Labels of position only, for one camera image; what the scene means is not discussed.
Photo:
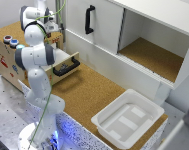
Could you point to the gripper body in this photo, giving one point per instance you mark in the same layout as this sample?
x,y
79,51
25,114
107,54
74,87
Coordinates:
x,y
52,25

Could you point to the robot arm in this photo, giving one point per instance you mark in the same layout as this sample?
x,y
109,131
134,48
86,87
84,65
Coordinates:
x,y
37,83

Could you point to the wooden drawer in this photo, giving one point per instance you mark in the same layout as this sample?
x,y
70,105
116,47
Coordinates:
x,y
62,57

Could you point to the wooden drawer box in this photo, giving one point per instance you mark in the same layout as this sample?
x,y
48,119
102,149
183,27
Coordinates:
x,y
4,61

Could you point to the green button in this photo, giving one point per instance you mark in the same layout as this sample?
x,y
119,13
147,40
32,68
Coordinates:
x,y
19,46

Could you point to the blue button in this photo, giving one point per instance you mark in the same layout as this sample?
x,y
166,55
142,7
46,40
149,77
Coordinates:
x,y
14,42

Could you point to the red button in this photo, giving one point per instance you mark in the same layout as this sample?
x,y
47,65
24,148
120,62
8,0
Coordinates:
x,y
7,38

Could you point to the white sliding door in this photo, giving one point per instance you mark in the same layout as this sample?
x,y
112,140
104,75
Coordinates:
x,y
104,23

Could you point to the white cabinet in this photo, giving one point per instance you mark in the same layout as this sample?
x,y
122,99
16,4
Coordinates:
x,y
150,80

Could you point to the white plastic box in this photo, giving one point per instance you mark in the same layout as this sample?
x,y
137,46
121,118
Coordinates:
x,y
127,121

